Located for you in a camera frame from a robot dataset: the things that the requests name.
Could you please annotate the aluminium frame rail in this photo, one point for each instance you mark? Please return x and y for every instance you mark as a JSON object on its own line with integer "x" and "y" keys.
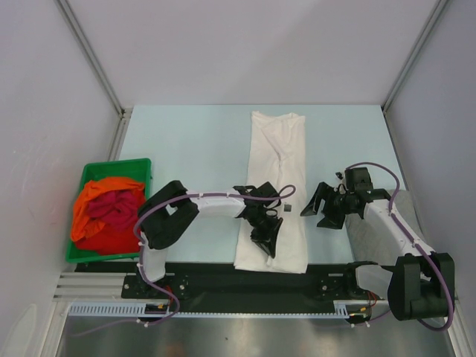
{"x": 77, "y": 286}

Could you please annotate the orange t-shirt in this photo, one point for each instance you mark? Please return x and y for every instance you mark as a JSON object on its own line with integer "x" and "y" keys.
{"x": 92, "y": 190}

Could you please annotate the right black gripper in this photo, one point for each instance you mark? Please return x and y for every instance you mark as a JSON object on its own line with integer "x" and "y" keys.
{"x": 330, "y": 219}

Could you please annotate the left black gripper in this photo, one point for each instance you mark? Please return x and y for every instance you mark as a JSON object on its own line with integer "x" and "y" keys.
{"x": 266, "y": 245}

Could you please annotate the corner aluminium post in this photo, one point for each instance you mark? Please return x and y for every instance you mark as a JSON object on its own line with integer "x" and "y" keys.
{"x": 73, "y": 23}
{"x": 425, "y": 34}

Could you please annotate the left corner aluminium post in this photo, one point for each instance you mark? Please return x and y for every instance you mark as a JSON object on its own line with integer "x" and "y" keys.
{"x": 73, "y": 23}

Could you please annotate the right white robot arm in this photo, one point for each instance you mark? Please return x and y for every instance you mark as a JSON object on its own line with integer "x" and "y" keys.
{"x": 416, "y": 281}

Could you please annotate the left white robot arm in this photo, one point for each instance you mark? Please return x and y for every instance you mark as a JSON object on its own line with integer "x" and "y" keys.
{"x": 164, "y": 218}

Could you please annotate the folded grey t-shirt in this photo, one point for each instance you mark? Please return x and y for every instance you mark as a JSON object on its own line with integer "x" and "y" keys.
{"x": 368, "y": 244}

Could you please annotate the green plastic bin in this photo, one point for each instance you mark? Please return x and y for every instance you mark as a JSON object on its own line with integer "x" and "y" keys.
{"x": 139, "y": 169}

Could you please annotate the right corner aluminium post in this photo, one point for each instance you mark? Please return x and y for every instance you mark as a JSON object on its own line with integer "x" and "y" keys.
{"x": 425, "y": 34}

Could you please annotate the magenta t-shirt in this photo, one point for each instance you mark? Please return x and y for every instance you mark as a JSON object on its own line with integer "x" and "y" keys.
{"x": 117, "y": 207}

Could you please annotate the red t-shirt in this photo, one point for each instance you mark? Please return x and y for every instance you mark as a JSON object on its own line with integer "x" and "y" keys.
{"x": 106, "y": 239}

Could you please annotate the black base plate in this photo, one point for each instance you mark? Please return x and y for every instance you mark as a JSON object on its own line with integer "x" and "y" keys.
{"x": 220, "y": 288}

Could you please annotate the white printed t-shirt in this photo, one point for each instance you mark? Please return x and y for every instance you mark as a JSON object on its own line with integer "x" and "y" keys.
{"x": 277, "y": 155}

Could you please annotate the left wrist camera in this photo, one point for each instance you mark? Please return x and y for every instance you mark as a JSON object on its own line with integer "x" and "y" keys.
{"x": 287, "y": 208}

